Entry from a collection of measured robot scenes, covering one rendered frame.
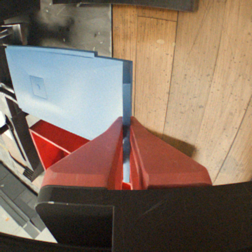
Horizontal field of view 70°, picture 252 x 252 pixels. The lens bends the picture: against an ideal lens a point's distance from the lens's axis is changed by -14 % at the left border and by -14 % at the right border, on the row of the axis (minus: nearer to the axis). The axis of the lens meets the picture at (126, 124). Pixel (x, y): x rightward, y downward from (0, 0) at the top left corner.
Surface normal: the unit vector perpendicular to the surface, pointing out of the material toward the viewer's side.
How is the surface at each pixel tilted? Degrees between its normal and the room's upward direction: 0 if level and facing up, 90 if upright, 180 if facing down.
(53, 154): 90
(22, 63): 2
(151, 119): 0
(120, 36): 0
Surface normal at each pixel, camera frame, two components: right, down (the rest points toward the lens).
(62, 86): -0.49, 0.52
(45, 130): 0.01, -0.78
